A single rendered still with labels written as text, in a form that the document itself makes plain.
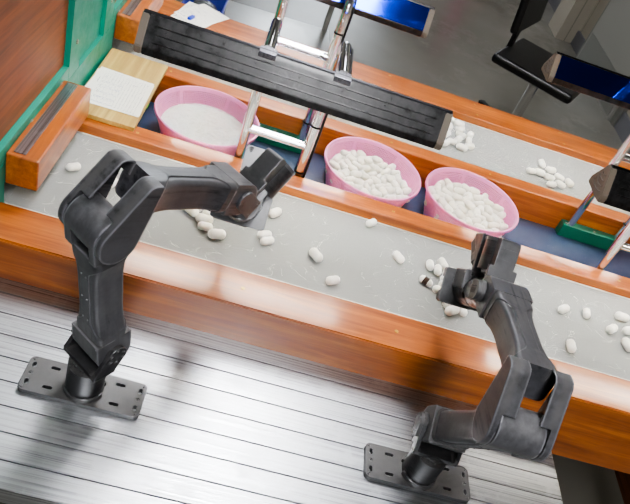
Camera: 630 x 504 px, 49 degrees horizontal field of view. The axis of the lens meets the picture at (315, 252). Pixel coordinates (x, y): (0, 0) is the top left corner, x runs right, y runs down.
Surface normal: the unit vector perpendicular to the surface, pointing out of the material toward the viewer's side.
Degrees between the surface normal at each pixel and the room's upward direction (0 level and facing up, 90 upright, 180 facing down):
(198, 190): 87
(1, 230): 0
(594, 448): 90
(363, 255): 0
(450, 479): 0
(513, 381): 53
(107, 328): 80
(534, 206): 90
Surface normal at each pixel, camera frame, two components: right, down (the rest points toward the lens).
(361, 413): 0.30, -0.72
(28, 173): -0.07, 0.64
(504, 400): 0.07, 0.06
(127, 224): 0.72, 0.61
